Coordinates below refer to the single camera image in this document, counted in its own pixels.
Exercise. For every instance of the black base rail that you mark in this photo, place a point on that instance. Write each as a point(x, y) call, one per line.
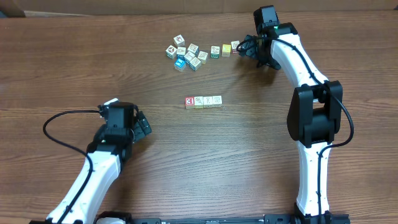
point(121, 217)

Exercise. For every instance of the white block centre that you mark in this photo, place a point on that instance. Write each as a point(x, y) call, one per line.
point(188, 57)

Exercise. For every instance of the yellow-sided block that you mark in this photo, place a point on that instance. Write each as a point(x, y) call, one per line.
point(198, 102)

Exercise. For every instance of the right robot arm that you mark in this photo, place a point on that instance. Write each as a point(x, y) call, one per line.
point(315, 111)

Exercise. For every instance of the red number three block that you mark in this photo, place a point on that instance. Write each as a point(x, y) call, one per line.
point(189, 102)

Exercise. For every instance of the red-sided block far right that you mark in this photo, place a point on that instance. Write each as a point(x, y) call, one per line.
point(234, 46)

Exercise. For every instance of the white block green side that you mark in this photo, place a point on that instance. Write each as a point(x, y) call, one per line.
point(203, 57)

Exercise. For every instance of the yellow top block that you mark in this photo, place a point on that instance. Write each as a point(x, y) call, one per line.
point(226, 50)

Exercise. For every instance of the white block blue print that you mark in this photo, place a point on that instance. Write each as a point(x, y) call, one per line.
point(181, 51)

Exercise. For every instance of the green print block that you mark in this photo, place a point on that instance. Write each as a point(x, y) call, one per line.
point(193, 49)

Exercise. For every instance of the white block orange side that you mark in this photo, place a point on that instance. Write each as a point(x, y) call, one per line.
point(217, 101)

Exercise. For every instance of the green letter R block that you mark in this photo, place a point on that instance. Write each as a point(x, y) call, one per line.
point(207, 101)

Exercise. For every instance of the green letter B block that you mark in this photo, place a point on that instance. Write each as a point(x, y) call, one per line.
point(215, 52)

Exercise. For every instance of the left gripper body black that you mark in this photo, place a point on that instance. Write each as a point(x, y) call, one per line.
point(138, 130)

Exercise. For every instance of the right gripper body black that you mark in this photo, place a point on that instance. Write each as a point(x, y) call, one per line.
point(255, 51)

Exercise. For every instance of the white block lower left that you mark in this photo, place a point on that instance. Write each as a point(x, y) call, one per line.
point(195, 63)

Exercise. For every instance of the top red picture block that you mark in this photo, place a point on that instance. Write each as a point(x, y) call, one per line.
point(179, 41)

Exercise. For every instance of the left red circle block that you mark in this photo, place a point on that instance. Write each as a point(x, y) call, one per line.
point(171, 51)

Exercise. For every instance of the blue-sided block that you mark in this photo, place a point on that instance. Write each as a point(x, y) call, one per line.
point(180, 64)

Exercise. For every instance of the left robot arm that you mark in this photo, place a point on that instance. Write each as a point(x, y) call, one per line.
point(105, 157)

